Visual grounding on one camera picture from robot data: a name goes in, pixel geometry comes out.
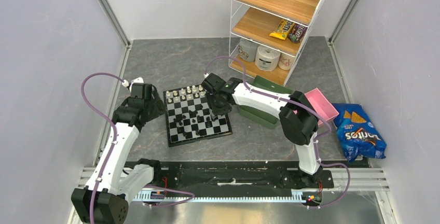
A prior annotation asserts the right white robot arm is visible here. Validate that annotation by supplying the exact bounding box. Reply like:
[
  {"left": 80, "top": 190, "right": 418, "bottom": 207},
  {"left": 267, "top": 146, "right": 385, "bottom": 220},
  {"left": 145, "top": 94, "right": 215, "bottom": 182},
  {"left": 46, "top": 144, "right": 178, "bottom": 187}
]
[{"left": 201, "top": 73, "right": 322, "bottom": 187}]

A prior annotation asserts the blue Doritos chip bag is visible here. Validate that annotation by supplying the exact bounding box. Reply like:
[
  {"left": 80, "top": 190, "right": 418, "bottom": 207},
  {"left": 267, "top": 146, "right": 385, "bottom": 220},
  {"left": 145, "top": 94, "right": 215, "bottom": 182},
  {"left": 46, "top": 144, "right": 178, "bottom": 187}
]
[{"left": 333, "top": 103, "right": 387, "bottom": 163}]

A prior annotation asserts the purple cable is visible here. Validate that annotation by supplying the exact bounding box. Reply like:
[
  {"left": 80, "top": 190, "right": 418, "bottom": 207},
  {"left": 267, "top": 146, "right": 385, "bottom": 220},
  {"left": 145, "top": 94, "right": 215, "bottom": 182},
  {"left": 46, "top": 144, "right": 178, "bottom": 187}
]
[
  {"left": 203, "top": 56, "right": 351, "bottom": 209},
  {"left": 81, "top": 73, "right": 195, "bottom": 224}
]

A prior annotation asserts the yellow M&M candy bag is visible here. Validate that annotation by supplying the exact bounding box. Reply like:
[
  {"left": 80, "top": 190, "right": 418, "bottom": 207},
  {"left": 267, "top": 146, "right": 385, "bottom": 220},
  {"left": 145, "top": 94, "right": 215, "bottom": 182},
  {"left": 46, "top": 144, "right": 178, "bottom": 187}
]
[{"left": 269, "top": 19, "right": 295, "bottom": 40}]

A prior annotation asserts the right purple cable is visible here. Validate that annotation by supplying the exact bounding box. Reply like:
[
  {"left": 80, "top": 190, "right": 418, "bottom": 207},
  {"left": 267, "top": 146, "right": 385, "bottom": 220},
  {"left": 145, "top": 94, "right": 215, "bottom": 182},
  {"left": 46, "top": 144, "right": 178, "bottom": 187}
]
[{"left": 203, "top": 56, "right": 351, "bottom": 209}]

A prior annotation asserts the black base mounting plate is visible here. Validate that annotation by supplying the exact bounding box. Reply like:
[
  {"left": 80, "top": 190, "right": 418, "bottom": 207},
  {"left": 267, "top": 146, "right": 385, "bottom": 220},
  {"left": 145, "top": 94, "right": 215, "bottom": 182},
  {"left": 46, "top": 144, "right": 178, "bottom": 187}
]
[{"left": 151, "top": 161, "right": 335, "bottom": 198}]

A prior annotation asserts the black white chessboard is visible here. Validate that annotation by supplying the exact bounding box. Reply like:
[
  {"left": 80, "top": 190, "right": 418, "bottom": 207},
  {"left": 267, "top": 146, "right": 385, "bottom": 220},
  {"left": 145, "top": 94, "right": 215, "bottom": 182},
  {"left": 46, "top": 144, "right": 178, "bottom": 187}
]
[{"left": 163, "top": 85, "right": 232, "bottom": 147}]

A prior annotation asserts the white wire wooden shelf unit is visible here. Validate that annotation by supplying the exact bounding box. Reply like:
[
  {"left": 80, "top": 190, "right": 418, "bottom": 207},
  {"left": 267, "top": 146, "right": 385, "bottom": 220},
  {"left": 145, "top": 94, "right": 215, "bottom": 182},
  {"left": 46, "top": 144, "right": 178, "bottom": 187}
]
[{"left": 228, "top": 0, "right": 325, "bottom": 86}]

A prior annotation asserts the grey mug with drawing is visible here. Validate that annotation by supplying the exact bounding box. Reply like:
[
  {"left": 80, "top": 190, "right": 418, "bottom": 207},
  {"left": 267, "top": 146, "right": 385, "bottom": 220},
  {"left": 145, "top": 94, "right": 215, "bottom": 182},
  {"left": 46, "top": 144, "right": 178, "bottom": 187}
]
[{"left": 239, "top": 38, "right": 259, "bottom": 62}]

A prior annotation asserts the pink square tray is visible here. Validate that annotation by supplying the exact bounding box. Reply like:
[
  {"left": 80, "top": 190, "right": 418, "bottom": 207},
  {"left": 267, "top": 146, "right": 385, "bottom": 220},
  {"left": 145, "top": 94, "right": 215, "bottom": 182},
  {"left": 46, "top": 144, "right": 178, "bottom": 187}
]
[{"left": 305, "top": 88, "right": 339, "bottom": 122}]

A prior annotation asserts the green square tray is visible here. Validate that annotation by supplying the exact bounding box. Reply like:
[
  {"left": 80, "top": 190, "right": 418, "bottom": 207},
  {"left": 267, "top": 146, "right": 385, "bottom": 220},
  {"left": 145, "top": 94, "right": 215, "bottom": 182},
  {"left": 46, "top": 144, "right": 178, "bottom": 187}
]
[{"left": 238, "top": 75, "right": 293, "bottom": 129}]

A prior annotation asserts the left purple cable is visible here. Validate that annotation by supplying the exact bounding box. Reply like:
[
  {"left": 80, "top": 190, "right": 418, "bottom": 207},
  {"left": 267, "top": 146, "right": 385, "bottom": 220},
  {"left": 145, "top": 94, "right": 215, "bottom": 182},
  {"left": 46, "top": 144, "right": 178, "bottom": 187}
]
[{"left": 81, "top": 73, "right": 195, "bottom": 224}]

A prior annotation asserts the white toilet paper roll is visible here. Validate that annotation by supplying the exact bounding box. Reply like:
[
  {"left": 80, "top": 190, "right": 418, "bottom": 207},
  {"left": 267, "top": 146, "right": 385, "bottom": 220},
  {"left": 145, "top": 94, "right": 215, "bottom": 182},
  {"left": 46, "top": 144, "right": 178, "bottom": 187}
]
[{"left": 255, "top": 45, "right": 281, "bottom": 72}]

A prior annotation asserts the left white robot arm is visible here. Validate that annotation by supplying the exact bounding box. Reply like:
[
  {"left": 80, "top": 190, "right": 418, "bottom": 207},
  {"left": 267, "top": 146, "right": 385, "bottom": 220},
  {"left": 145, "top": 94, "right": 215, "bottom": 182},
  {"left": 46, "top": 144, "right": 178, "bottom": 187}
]
[{"left": 71, "top": 77, "right": 166, "bottom": 223}]

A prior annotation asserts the brown M&M candy bag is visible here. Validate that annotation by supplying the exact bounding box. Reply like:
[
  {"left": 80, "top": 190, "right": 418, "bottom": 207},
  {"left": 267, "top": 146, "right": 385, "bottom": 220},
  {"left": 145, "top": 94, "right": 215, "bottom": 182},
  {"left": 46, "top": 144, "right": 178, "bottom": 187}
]
[{"left": 288, "top": 23, "right": 308, "bottom": 43}]

